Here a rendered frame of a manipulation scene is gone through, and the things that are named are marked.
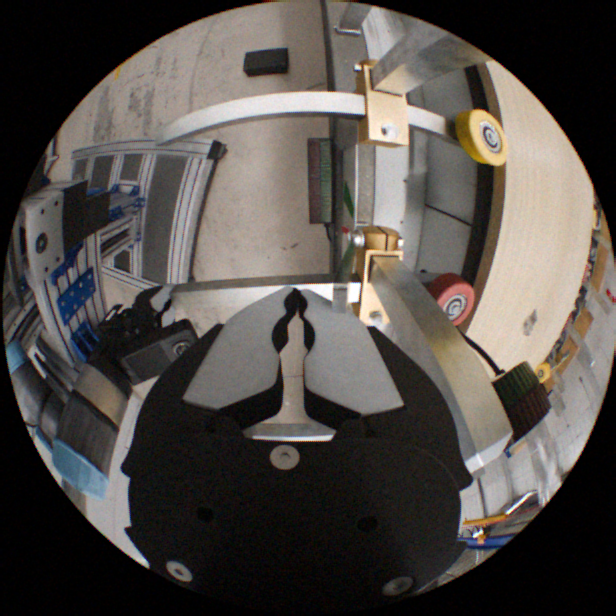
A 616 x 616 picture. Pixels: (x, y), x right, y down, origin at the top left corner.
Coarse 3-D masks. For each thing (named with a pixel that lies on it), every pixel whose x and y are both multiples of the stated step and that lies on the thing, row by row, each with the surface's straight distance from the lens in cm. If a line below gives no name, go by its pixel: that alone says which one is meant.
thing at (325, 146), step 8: (320, 144) 41; (328, 144) 42; (328, 152) 41; (328, 160) 41; (328, 168) 41; (328, 176) 41; (328, 184) 41; (328, 192) 41; (328, 200) 41; (328, 208) 42; (328, 216) 42
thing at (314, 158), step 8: (312, 144) 41; (312, 152) 41; (312, 160) 41; (312, 168) 41; (312, 176) 41; (312, 184) 41; (312, 192) 41; (312, 200) 41; (312, 208) 41; (312, 216) 42
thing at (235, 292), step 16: (176, 288) 36; (192, 288) 34; (208, 288) 32; (224, 288) 31; (240, 288) 30; (256, 288) 30; (272, 288) 29; (304, 288) 29; (320, 288) 29; (352, 288) 30; (176, 304) 36; (192, 304) 34; (208, 304) 33; (224, 304) 32; (240, 304) 31
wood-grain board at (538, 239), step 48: (528, 96) 53; (528, 144) 43; (528, 192) 40; (576, 192) 73; (528, 240) 42; (576, 240) 76; (480, 288) 37; (528, 288) 49; (576, 288) 98; (480, 336) 44; (528, 336) 67
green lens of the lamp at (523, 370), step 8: (512, 368) 17; (520, 368) 17; (528, 368) 18; (504, 376) 16; (512, 376) 16; (520, 376) 17; (528, 376) 17; (536, 376) 18; (496, 384) 16; (504, 384) 16; (512, 384) 16; (520, 384) 16; (528, 384) 17; (496, 392) 16; (504, 392) 16; (512, 392) 16; (520, 392) 16; (504, 400) 16; (512, 400) 16; (504, 408) 16
